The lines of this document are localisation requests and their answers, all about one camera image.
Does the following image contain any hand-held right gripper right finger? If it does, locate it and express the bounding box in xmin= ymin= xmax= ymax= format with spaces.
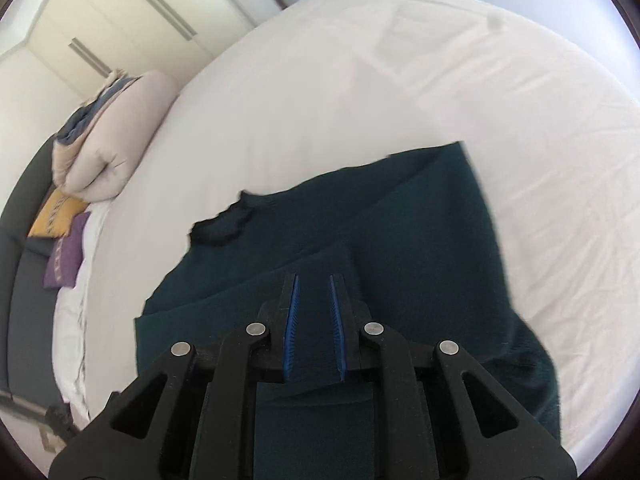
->
xmin=327 ymin=274 xmax=579 ymax=480

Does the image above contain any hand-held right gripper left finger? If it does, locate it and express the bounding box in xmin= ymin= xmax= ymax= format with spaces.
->
xmin=48 ymin=274 xmax=301 ymax=480

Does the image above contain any dark green sweater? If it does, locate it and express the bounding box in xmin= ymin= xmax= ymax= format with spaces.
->
xmin=134 ymin=141 xmax=561 ymax=480

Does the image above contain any white pillow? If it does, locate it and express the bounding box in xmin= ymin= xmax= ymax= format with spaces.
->
xmin=52 ymin=287 xmax=92 ymax=421

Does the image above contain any purple patterned pillow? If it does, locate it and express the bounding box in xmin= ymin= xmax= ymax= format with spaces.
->
xmin=42 ymin=211 xmax=92 ymax=289

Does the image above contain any bed with white sheet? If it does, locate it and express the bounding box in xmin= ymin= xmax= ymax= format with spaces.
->
xmin=50 ymin=0 xmax=640 ymax=471

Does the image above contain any folded beige duvet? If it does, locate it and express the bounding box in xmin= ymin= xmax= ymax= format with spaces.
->
xmin=51 ymin=69 xmax=180 ymax=203

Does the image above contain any yellow patterned pillow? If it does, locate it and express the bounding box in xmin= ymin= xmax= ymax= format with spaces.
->
xmin=27 ymin=189 xmax=88 ymax=238

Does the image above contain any grey padded headboard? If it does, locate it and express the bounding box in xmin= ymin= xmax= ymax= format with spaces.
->
xmin=0 ymin=132 xmax=66 ymax=406

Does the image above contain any cream wardrobe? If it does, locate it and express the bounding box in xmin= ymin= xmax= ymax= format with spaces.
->
xmin=0 ymin=0 xmax=286 ymax=111

